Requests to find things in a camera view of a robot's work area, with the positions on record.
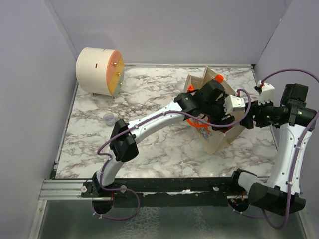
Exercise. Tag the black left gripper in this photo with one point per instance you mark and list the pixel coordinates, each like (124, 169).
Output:
(218, 120)

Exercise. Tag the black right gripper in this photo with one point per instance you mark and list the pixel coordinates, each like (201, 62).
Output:
(255, 109)

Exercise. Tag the beige canvas tote bag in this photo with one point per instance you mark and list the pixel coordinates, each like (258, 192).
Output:
(212, 140)

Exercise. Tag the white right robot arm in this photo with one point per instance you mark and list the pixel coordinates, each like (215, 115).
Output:
(295, 123)

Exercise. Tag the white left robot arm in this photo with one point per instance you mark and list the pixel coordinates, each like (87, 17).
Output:
(211, 100)

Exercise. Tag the clear tub of paper clips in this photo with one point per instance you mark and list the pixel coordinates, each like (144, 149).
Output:
(109, 119)

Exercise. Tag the round cream drawer cabinet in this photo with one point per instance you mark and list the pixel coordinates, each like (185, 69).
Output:
(100, 71)

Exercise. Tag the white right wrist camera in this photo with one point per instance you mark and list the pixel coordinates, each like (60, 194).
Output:
(266, 93)

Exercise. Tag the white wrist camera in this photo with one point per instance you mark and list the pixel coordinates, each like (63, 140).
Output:
(234, 103)
(266, 93)

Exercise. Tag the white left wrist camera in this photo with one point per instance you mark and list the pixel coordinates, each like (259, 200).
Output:
(234, 103)

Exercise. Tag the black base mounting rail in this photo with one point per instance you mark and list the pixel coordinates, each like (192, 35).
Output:
(206, 199)

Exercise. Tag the aluminium frame rail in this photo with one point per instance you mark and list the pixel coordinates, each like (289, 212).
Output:
(62, 190)

